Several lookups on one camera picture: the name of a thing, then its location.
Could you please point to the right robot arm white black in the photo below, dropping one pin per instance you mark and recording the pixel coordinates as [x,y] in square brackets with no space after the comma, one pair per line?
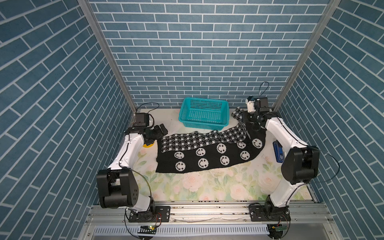
[299,167]

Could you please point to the black white smiley scarf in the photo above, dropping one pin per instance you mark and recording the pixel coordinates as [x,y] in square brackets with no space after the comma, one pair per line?
[195,152]

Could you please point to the yellow pencil cup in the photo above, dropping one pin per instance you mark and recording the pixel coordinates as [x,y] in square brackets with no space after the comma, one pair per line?
[148,145]

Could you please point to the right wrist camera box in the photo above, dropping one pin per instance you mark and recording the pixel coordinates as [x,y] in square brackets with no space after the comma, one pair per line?
[257,105]

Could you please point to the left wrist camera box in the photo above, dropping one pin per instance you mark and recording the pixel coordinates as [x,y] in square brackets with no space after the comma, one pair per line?
[142,120]

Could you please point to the teal plastic mesh basket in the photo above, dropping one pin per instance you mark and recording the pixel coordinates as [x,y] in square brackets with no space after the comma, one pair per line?
[204,113]

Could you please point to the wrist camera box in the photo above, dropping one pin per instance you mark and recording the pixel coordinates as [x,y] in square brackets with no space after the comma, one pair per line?
[142,120]
[257,105]

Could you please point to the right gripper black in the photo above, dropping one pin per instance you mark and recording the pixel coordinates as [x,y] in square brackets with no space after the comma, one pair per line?
[245,116]

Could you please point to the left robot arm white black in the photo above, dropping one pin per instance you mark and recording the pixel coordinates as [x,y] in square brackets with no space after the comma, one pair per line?
[117,185]

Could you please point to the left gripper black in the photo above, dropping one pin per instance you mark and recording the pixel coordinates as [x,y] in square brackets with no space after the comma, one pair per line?
[159,133]

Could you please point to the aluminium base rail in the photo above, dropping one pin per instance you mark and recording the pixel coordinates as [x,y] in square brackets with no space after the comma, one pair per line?
[192,212]

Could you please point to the green circuit board right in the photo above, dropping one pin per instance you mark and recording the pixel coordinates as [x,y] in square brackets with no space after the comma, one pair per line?
[277,228]

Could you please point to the floral table mat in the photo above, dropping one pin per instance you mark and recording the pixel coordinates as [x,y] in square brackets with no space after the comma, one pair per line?
[251,180]

